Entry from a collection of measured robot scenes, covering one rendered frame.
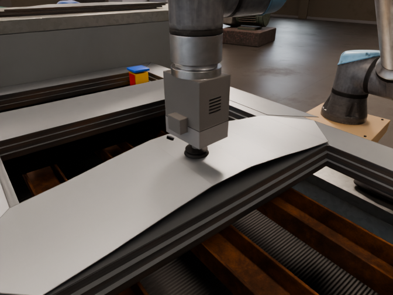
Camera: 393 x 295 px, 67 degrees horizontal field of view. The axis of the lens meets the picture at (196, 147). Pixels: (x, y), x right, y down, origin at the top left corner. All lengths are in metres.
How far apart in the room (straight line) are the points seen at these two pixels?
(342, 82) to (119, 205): 0.87
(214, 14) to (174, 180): 0.24
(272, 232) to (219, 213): 0.42
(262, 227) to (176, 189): 0.49
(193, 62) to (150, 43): 0.95
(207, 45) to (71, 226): 0.30
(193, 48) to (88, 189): 0.26
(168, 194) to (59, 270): 0.16
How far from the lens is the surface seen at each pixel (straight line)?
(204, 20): 0.41
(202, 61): 0.42
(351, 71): 1.09
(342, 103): 1.12
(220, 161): 0.49
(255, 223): 0.89
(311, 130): 0.72
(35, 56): 1.20
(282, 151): 0.56
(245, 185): 0.51
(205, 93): 0.42
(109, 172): 0.50
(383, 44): 0.94
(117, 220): 0.42
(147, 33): 1.34
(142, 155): 0.52
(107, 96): 0.93
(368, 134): 1.08
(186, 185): 0.44
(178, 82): 0.45
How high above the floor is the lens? 1.15
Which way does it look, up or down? 29 degrees down
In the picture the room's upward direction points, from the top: straight up
